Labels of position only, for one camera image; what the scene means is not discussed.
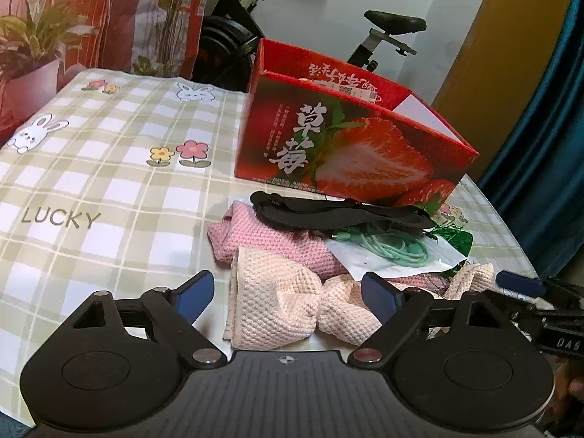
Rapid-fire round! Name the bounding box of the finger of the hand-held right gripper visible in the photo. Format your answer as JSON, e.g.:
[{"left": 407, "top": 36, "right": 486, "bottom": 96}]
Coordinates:
[{"left": 496, "top": 270, "right": 548, "bottom": 301}]

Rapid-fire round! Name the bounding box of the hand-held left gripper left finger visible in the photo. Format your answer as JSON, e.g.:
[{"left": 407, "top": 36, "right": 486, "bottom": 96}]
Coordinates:
[{"left": 68, "top": 270, "right": 228, "bottom": 370}]

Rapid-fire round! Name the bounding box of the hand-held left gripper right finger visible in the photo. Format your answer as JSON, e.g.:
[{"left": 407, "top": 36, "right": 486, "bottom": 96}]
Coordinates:
[{"left": 349, "top": 271, "right": 505, "bottom": 370}]

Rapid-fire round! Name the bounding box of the pale pink waffle towel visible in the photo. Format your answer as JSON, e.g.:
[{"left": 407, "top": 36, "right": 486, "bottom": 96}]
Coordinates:
[{"left": 223, "top": 246, "right": 496, "bottom": 350}]

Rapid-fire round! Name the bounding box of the green tasselled sachet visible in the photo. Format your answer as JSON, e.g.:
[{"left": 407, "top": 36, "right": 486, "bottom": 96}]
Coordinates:
[{"left": 426, "top": 216, "right": 474, "bottom": 256}]

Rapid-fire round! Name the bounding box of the rose pink waffle towel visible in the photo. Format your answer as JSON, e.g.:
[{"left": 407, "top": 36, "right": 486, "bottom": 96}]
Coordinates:
[{"left": 207, "top": 201, "right": 457, "bottom": 290}]

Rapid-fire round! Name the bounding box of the red strawberry cardboard box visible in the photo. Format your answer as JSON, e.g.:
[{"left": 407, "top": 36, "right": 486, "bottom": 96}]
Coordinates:
[{"left": 234, "top": 39, "right": 479, "bottom": 206}]

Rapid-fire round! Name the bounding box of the teal curtain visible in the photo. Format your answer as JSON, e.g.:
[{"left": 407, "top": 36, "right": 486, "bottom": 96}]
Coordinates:
[{"left": 477, "top": 0, "right": 584, "bottom": 284}]

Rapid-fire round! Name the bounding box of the green checked rabbit tablecloth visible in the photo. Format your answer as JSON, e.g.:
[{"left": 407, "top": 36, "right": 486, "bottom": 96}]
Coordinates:
[{"left": 0, "top": 68, "right": 539, "bottom": 420}]

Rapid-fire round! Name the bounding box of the wooden door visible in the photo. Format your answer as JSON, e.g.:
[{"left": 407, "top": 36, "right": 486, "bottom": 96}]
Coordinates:
[{"left": 431, "top": 0, "right": 576, "bottom": 110}]

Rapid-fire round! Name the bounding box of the black exercise bike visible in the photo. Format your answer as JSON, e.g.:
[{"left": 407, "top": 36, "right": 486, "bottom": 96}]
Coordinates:
[{"left": 192, "top": 0, "right": 427, "bottom": 94}]

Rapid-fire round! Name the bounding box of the green cable in plastic bag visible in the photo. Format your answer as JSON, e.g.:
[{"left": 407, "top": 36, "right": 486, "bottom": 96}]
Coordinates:
[{"left": 326, "top": 233, "right": 468, "bottom": 282}]

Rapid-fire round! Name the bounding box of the mint green cord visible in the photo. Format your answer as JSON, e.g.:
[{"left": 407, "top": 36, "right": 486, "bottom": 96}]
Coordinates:
[{"left": 331, "top": 230, "right": 432, "bottom": 268}]

